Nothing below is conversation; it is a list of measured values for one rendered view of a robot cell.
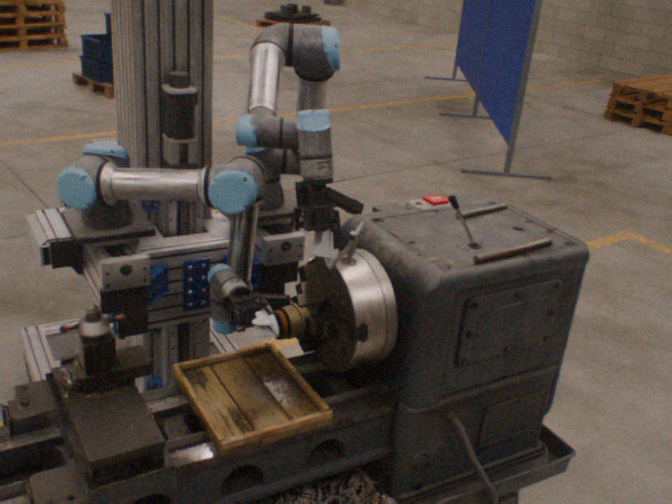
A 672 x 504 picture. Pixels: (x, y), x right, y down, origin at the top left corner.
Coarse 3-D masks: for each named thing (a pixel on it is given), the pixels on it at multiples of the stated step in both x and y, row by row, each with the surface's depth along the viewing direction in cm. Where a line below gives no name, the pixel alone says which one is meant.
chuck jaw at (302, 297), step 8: (312, 264) 198; (304, 272) 197; (312, 272) 197; (304, 280) 197; (312, 280) 197; (320, 280) 198; (296, 288) 198; (304, 288) 195; (312, 288) 196; (320, 288) 197; (296, 296) 194; (304, 296) 194; (312, 296) 196; (320, 296) 197; (304, 304) 194; (312, 304) 198
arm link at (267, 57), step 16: (272, 32) 200; (288, 32) 200; (256, 48) 197; (272, 48) 197; (256, 64) 193; (272, 64) 193; (256, 80) 187; (272, 80) 188; (256, 96) 182; (272, 96) 184; (256, 112) 178; (272, 112) 180; (240, 128) 175; (256, 128) 175; (272, 128) 175; (240, 144) 177; (256, 144) 177; (272, 144) 177
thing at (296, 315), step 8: (296, 304) 192; (280, 312) 190; (288, 312) 190; (296, 312) 190; (304, 312) 192; (280, 320) 188; (288, 320) 189; (296, 320) 189; (304, 320) 191; (280, 328) 188; (288, 328) 189; (296, 328) 190; (304, 328) 190; (280, 336) 189; (288, 336) 191; (296, 336) 192
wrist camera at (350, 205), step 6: (330, 192) 171; (336, 192) 172; (330, 198) 171; (336, 198) 172; (342, 198) 173; (348, 198) 173; (336, 204) 175; (342, 204) 173; (348, 204) 173; (354, 204) 175; (360, 204) 175; (348, 210) 176; (354, 210) 175; (360, 210) 175
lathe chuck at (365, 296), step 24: (336, 264) 190; (360, 264) 192; (336, 288) 191; (360, 288) 187; (312, 312) 205; (336, 312) 193; (360, 312) 185; (384, 312) 188; (384, 336) 190; (336, 360) 197; (360, 360) 191
